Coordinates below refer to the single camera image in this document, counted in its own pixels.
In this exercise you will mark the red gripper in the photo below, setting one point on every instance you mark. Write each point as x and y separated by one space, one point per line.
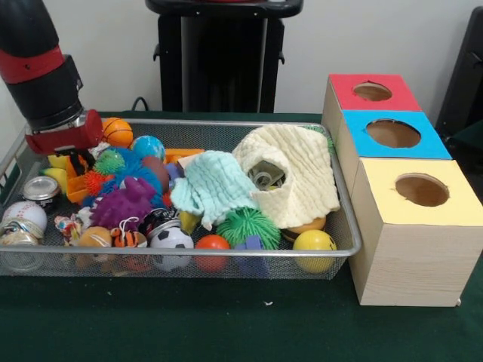
64 137

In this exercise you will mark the mint knitted cloth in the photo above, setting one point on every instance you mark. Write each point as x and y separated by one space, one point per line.
211 181

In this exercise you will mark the cream knitted cloth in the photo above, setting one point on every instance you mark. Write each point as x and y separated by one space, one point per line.
302 177

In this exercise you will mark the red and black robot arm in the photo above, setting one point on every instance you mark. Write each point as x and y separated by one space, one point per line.
34 75

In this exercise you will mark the silver mesh bin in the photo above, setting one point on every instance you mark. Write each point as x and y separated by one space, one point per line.
271 265

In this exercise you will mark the wooden box with three holes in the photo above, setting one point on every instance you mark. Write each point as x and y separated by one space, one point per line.
415 264

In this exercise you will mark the large orange toy brick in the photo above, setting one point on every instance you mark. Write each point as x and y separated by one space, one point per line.
75 188

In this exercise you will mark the orange toy basketball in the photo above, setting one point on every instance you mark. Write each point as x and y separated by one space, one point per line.
119 132

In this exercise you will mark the black can with silver top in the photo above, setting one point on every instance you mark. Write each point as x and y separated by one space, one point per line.
41 190

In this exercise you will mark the purple bumpy soft toy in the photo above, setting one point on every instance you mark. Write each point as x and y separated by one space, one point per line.
120 203

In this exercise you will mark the blue globe ball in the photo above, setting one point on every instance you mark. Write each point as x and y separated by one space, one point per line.
148 147

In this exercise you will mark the brown toy football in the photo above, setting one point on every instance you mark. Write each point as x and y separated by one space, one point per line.
158 171

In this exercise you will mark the white toy baseball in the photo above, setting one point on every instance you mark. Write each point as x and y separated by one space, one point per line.
26 216

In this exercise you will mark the crumpled silver can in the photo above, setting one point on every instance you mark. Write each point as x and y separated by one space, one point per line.
19 232

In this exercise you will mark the toy soccer ball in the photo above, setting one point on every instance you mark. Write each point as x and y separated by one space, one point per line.
171 239

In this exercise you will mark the plain orange ball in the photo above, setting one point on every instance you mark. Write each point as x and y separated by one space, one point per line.
212 242

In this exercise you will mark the dark green table cloth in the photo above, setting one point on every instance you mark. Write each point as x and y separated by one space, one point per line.
226 324
469 137

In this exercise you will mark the yellow smiley ball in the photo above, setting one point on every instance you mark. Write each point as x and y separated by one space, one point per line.
314 239

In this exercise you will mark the black stand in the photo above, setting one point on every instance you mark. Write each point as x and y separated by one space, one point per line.
464 75

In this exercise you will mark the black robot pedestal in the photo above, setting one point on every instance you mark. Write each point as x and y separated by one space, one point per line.
226 56

